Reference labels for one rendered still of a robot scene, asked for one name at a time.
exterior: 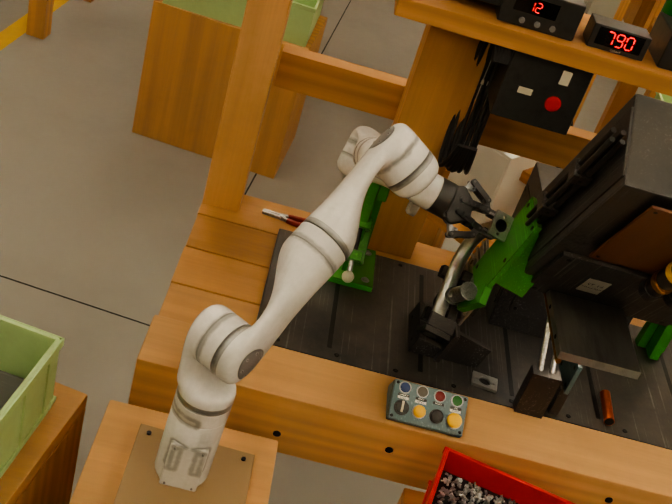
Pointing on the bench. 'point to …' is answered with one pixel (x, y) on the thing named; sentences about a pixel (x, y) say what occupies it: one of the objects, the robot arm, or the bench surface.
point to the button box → (425, 408)
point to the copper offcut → (607, 407)
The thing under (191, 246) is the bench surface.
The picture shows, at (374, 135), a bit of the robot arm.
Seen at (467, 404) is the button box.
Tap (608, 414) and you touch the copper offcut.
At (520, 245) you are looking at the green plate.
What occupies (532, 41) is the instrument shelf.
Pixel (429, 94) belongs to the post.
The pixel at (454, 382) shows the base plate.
